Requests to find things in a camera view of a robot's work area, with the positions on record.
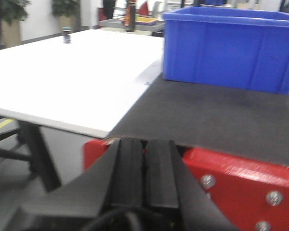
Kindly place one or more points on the small dark bottle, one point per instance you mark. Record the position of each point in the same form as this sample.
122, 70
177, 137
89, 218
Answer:
66, 34

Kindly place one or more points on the potted plant left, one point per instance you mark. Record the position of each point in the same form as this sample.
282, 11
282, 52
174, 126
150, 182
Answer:
12, 13

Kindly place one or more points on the grey cart with trays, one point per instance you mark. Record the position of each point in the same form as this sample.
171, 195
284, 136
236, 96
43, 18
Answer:
143, 24

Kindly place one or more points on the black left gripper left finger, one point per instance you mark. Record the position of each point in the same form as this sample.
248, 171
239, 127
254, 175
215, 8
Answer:
71, 206

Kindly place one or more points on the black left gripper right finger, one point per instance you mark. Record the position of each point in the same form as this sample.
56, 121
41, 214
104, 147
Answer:
171, 185

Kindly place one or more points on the white table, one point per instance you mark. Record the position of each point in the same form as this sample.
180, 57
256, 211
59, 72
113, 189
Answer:
84, 87

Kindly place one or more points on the red conveyor frame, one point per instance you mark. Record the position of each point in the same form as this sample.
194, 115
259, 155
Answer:
253, 195

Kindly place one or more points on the potted plant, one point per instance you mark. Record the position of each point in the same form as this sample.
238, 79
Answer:
66, 11
12, 13

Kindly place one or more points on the potted plant right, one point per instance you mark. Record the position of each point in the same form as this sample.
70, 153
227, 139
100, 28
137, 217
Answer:
66, 11

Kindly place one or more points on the dark grey conveyor belt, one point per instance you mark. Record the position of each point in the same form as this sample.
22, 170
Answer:
245, 123

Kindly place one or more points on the blue plastic crate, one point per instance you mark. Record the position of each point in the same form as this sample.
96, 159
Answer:
243, 49

